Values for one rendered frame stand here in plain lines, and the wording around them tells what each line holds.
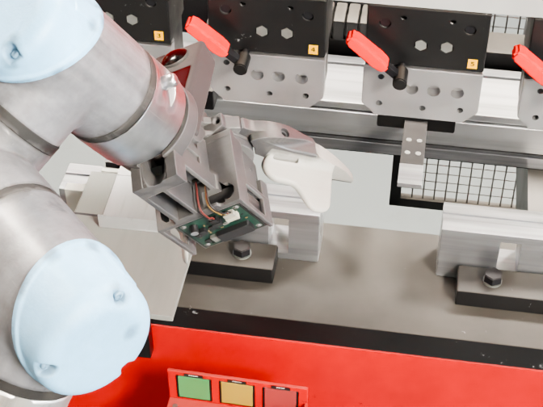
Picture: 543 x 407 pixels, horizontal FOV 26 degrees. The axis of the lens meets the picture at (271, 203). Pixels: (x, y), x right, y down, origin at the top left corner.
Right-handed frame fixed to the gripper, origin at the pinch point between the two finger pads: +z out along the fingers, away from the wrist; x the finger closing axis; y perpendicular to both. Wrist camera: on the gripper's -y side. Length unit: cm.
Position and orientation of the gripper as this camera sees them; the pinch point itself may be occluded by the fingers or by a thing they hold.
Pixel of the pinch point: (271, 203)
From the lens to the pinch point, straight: 99.8
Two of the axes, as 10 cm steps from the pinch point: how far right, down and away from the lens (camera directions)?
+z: 4.6, 3.8, 8.0
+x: 8.8, -3.4, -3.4
